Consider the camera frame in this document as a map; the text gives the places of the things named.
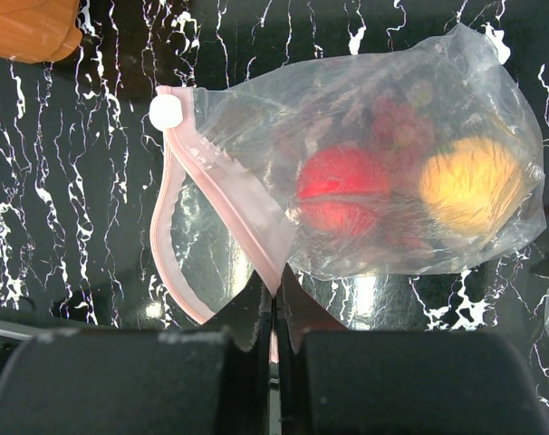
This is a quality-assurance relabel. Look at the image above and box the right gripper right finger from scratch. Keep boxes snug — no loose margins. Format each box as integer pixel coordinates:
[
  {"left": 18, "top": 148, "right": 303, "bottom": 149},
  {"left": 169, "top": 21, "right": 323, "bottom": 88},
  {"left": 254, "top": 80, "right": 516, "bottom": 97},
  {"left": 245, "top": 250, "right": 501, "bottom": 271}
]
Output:
[{"left": 274, "top": 268, "right": 549, "bottom": 434}]

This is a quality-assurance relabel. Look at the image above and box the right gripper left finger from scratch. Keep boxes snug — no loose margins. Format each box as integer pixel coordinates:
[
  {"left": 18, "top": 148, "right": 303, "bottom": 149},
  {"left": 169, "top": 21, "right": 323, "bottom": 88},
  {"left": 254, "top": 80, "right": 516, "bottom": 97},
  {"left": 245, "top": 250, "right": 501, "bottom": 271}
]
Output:
[{"left": 0, "top": 275, "right": 272, "bottom": 434}]

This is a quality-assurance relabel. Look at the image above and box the red apple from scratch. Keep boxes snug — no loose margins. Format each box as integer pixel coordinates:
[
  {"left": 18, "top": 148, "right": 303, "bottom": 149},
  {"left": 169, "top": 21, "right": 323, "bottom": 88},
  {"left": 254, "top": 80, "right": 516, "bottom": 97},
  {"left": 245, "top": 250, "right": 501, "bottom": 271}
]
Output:
[{"left": 296, "top": 146, "right": 390, "bottom": 236}]

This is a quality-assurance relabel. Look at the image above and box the pink zip top bag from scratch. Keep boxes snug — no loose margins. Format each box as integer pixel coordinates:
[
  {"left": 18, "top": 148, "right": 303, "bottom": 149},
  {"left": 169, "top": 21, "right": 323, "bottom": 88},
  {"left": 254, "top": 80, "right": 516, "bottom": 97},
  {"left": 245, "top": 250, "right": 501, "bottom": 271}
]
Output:
[{"left": 149, "top": 24, "right": 545, "bottom": 323}]

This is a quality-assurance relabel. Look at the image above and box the yellow pink peach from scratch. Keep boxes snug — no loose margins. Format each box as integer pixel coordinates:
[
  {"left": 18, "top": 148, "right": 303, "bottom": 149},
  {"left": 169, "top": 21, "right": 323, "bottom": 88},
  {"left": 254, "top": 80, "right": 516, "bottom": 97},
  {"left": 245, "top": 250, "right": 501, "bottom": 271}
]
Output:
[{"left": 419, "top": 137, "right": 525, "bottom": 237}]

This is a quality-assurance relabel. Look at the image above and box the light red grape bunch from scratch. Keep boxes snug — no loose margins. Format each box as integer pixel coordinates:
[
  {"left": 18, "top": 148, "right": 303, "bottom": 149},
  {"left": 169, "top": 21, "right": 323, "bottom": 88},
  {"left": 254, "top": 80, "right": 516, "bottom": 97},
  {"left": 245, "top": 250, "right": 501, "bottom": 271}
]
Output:
[{"left": 371, "top": 89, "right": 435, "bottom": 153}]

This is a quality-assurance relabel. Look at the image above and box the black marble pattern mat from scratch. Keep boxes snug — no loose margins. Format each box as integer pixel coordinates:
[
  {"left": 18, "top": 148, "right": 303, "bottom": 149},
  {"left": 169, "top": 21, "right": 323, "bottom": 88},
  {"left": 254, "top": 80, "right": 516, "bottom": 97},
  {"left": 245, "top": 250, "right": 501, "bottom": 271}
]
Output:
[{"left": 0, "top": 1, "right": 549, "bottom": 407}]

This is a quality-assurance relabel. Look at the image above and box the orange plastic fruit basket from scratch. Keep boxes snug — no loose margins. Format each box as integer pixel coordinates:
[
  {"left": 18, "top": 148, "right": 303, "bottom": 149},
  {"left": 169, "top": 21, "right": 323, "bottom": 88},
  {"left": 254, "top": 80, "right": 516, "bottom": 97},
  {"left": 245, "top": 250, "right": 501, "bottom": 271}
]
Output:
[{"left": 0, "top": 0, "right": 82, "bottom": 63}]

